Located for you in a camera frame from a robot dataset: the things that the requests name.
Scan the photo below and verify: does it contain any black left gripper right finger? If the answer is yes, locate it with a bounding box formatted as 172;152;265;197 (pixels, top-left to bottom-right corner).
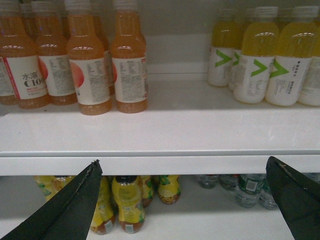
266;156;320;240

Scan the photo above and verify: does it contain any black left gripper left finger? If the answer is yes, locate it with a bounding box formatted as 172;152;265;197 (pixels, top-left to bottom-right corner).
2;160;103;240

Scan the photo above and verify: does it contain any water bottle barcode label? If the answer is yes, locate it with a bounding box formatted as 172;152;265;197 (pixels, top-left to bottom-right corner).
235;173;266;209

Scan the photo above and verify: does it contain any white lower shelf board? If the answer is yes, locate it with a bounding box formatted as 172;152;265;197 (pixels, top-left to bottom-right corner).
87;206;293;240

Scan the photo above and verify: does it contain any white shelf board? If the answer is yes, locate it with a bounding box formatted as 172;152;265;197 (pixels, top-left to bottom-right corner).
87;206;293;240
0;73;320;176

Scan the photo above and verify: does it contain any white upper shelf board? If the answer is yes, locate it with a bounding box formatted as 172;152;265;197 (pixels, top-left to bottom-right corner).
0;73;320;176

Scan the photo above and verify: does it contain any orange juice bottle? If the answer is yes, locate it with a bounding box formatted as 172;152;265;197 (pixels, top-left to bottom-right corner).
64;0;112;116
31;1;77;106
111;0;148;114

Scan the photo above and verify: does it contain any lemon tea bottle front left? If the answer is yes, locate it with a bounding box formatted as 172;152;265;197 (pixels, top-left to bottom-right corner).
90;176;116;235

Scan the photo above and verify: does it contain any lemon tea bottle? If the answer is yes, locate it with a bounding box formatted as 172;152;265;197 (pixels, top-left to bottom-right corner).
157;175;181;205
111;175;145;234
90;176;116;235

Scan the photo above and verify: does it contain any lemon tea bottle front middle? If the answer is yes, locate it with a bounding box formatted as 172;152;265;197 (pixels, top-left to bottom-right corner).
111;175;145;234

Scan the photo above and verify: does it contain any lemon tea bottle rear right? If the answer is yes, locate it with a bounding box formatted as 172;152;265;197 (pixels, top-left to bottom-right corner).
157;175;181;205

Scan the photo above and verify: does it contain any yellow vitamin bottle front right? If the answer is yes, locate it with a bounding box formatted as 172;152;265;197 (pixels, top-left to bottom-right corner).
264;5;320;107

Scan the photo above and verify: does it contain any yellow vitamin bottle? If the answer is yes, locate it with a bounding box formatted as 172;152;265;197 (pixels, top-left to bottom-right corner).
233;6;279;104
264;5;320;107
207;8;241;87

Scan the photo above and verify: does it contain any yellow vitamin bottle front middle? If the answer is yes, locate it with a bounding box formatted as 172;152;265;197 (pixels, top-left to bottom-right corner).
233;6;279;104

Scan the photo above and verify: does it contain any yellow vitamin bottle edge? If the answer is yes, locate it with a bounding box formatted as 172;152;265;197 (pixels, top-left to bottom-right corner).
297;27;320;107

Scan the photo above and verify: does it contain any orange C100 bottle left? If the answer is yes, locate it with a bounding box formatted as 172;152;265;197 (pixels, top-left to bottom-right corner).
0;0;50;109

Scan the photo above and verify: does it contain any yellow vitamin bottle back left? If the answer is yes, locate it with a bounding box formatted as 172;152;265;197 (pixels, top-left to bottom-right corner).
207;8;241;87

